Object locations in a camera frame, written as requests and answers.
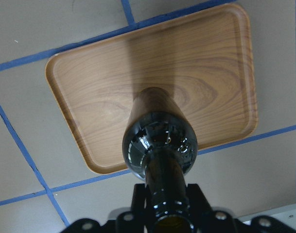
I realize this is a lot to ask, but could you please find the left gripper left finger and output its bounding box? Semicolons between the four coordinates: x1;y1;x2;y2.
116;183;146;233

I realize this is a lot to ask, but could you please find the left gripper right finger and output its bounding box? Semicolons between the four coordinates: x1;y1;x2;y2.
187;184;238;233

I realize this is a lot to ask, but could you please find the dark wine bottle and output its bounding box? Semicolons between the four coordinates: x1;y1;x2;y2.
122;87;198;233

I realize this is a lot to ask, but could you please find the wooden tray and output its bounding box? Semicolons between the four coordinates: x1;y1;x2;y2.
45;3;258;174

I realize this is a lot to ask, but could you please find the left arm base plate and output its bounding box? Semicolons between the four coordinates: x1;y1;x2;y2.
238;204;296;228

